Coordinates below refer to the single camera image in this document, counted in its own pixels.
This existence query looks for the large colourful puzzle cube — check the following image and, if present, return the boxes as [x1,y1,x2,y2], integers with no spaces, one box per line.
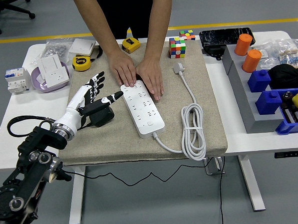
[168,36,187,59]

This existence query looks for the silver metal bracket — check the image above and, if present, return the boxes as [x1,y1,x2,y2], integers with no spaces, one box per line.
[203,156,227,176]

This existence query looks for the clear bag of screws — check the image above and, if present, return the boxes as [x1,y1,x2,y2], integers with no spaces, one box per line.
[27,38,74,68]

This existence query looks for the white switch panel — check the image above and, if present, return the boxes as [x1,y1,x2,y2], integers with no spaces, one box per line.
[37,54,62,76]

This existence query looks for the beige fabric mat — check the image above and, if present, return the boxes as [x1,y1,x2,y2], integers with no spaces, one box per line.
[52,39,229,167]

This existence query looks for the grey stepped block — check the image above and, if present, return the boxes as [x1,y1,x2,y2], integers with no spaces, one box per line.
[221,42,286,135]

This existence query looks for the white desk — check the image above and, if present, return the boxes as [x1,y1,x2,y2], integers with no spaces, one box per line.
[0,30,298,224]

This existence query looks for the blue plastic bin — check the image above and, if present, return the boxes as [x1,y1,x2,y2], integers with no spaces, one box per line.
[273,88,298,136]

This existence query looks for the black glossy tray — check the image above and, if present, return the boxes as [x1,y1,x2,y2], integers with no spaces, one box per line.
[199,27,257,50]

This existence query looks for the small colourful puzzle cube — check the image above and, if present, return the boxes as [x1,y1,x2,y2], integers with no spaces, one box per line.
[179,29,196,42]

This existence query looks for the white power strip with cord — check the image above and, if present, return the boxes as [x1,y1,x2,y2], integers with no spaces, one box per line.
[119,61,208,165]

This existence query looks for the purple bowl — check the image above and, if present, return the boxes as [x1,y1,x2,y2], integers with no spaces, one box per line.
[30,60,72,94]

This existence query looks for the square yellow tape measure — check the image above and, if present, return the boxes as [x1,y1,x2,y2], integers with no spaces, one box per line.
[121,37,141,55]

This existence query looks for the blue knobbed block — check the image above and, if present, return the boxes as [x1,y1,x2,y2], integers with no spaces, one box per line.
[246,69,273,94]
[255,90,284,116]

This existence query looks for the black desk control panel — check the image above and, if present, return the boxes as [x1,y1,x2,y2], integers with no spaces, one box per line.
[274,150,298,159]

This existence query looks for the orange cylinder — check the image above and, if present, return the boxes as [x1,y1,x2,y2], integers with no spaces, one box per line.
[240,48,264,74]
[233,33,254,57]

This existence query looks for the black plug adapter with cord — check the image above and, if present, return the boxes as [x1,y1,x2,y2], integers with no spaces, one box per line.
[60,101,210,190]

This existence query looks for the black cloth bundle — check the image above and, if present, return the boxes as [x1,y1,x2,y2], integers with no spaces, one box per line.
[267,63,298,91]

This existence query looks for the white flat switch box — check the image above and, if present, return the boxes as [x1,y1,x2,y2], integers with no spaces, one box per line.
[67,37,97,58]

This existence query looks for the person's right hand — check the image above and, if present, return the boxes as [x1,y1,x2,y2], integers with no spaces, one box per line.
[107,52,138,89]

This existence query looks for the white circuit breaker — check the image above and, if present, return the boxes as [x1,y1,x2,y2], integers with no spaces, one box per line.
[4,67,32,95]

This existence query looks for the person's left hand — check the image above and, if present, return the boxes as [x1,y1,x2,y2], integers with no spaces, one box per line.
[135,57,165,103]

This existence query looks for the round yellow tape measure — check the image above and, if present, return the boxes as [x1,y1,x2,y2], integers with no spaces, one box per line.
[71,44,105,72]

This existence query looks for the clear bag of resistors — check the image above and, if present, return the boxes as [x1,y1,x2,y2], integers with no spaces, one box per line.
[272,38,298,70]

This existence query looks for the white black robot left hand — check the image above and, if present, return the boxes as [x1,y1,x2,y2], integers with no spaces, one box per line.
[52,70,126,134]

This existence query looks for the black hanging cable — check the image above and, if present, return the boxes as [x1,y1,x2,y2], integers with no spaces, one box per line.
[217,156,229,224]

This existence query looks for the clear bag of parts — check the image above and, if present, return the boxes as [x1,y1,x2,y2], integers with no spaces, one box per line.
[252,41,277,71]

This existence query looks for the white wall socket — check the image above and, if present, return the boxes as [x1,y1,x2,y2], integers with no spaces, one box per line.
[43,67,71,88]

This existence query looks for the person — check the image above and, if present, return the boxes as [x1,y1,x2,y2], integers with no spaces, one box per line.
[97,0,161,42]

